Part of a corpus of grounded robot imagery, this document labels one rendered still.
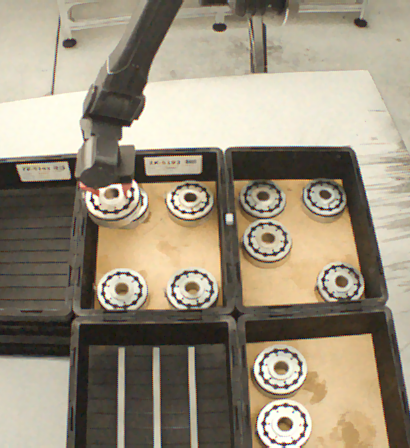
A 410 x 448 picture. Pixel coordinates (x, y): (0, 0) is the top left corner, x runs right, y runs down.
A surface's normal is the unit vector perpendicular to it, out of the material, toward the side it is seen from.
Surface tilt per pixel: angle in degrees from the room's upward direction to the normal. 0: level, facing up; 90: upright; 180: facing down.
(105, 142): 26
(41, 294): 0
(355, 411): 0
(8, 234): 0
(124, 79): 88
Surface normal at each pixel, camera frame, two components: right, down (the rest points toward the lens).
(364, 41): 0.00, -0.57
